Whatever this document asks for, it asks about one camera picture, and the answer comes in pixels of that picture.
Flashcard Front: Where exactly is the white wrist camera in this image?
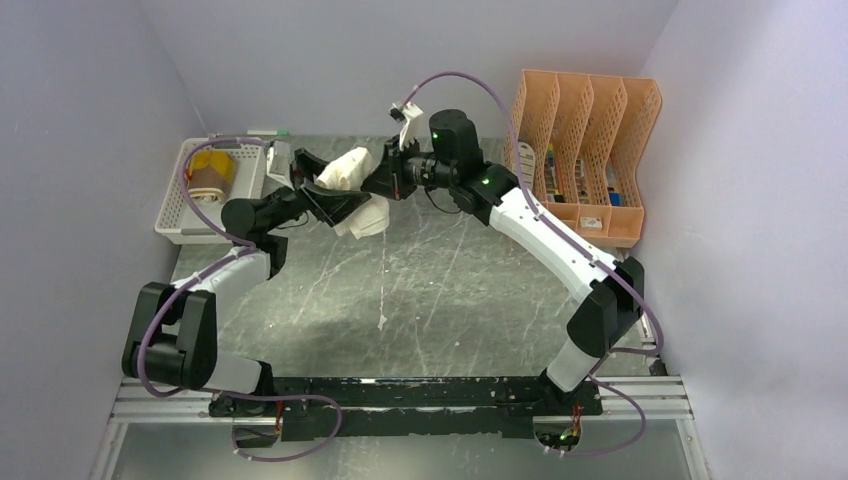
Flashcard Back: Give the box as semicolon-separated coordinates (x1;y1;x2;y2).
266;140;293;188
389;102;424;151

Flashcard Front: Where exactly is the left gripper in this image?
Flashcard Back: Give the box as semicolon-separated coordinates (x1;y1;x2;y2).
265;150;374;232

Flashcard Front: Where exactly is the cream white towel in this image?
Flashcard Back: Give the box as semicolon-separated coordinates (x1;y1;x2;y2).
316;147;390;239

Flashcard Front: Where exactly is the white plastic basket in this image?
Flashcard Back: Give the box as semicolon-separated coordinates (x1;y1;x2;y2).
154;137;267;245

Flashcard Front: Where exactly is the orange file organizer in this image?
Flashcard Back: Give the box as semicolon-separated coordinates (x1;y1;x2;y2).
511;69;662;249

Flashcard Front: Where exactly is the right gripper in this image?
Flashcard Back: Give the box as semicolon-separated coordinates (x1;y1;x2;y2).
361;134;456;202

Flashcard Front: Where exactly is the green white marker pen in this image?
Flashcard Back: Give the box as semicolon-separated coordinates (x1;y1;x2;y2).
246;129;290;137

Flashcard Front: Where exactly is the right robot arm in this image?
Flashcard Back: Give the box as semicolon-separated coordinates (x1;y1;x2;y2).
362;104;644;414

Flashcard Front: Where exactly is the yellow brown bear towel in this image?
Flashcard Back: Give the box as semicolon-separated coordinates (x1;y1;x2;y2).
184;150;237;205

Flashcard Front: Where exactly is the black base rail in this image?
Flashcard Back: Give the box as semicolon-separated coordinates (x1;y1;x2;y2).
208;376;602;441

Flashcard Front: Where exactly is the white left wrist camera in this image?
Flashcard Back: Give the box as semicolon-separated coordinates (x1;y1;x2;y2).
266;140;293;188

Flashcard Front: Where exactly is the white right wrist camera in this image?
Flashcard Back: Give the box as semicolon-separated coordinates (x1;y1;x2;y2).
389;102;424;151

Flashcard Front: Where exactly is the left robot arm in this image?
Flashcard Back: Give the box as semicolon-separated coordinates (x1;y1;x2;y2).
121;147;388;416

